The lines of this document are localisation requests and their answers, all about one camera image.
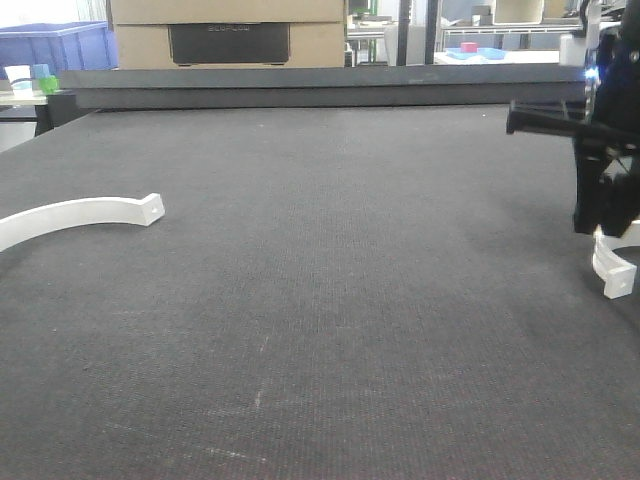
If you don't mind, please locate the cardboard box with black panel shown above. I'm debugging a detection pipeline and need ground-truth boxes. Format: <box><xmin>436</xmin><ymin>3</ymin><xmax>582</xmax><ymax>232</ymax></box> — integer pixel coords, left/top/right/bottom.
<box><xmin>109</xmin><ymin>0</ymin><xmax>346</xmax><ymax>70</ymax></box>

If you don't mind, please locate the large white PVC clamp half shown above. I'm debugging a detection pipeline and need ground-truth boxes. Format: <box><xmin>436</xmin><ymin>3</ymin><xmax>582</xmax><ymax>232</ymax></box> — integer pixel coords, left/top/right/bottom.
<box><xmin>1</xmin><ymin>193</ymin><xmax>165</xmax><ymax>251</ymax></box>

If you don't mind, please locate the light blue tray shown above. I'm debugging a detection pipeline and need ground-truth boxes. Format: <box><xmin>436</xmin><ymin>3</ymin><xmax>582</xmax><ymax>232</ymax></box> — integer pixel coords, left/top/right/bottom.
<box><xmin>445</xmin><ymin>47</ymin><xmax>507</xmax><ymax>61</ymax></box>

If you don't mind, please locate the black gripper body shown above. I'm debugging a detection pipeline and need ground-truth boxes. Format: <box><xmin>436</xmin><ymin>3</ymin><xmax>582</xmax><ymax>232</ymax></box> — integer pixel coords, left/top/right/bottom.
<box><xmin>572</xmin><ymin>0</ymin><xmax>640</xmax><ymax>239</ymax></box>

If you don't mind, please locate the blue plastic crate background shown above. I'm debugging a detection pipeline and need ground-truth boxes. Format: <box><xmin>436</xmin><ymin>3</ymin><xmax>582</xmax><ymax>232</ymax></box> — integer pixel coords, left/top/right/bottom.
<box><xmin>1</xmin><ymin>21</ymin><xmax>119</xmax><ymax>80</ymax></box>

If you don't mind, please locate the white paper cup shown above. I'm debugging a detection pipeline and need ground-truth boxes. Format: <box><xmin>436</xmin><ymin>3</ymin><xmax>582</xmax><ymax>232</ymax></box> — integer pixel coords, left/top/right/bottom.
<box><xmin>4</xmin><ymin>65</ymin><xmax>33</xmax><ymax>98</ymax></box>

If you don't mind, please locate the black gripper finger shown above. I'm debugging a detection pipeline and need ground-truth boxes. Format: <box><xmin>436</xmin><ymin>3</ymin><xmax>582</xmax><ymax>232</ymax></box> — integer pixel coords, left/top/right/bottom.
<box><xmin>506</xmin><ymin>100</ymin><xmax>631</xmax><ymax>148</ymax></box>

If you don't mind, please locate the small white PVC clamp half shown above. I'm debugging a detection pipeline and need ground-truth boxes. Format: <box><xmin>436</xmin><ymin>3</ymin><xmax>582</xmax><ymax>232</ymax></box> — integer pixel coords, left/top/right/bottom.
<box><xmin>591</xmin><ymin>220</ymin><xmax>639</xmax><ymax>299</ymax></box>

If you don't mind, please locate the light blue cube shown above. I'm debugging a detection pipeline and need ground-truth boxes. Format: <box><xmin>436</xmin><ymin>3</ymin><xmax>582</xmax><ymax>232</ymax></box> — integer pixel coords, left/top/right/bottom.
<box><xmin>32</xmin><ymin>64</ymin><xmax>51</xmax><ymax>79</ymax></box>

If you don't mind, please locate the green cube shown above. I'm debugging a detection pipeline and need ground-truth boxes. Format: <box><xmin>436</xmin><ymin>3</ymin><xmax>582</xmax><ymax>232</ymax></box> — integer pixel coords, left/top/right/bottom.
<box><xmin>38</xmin><ymin>75</ymin><xmax>60</xmax><ymax>95</ymax></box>

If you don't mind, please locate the pink cube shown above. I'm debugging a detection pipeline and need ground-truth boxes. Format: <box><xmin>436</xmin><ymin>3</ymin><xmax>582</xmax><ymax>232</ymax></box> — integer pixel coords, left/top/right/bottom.
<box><xmin>460</xmin><ymin>42</ymin><xmax>478</xmax><ymax>53</ymax></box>

